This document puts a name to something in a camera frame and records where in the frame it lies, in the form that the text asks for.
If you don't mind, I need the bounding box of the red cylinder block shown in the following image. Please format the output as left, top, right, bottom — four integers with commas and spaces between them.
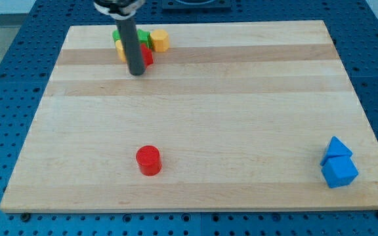
136, 146, 162, 176

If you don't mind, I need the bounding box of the green star block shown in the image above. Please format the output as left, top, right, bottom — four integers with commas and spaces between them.
112, 29, 152, 49

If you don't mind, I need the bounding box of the red star block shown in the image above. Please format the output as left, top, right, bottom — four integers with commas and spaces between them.
140, 43, 154, 68

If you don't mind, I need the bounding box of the blue triangle block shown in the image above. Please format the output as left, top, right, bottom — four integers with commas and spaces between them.
320, 136, 353, 166

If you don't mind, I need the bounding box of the yellow block behind rod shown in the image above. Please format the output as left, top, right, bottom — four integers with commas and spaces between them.
115, 40, 127, 63

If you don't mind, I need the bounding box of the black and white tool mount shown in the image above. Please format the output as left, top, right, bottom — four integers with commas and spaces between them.
94, 0, 146, 16

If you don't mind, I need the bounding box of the wooden board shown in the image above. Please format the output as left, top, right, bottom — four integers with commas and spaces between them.
0, 20, 378, 213

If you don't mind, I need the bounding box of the blue cube block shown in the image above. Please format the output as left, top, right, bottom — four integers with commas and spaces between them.
321, 156, 359, 188

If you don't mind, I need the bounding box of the yellow hexagon block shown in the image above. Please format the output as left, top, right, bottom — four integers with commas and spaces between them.
150, 29, 170, 52

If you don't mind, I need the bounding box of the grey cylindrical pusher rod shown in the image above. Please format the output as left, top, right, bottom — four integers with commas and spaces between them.
115, 17, 146, 76

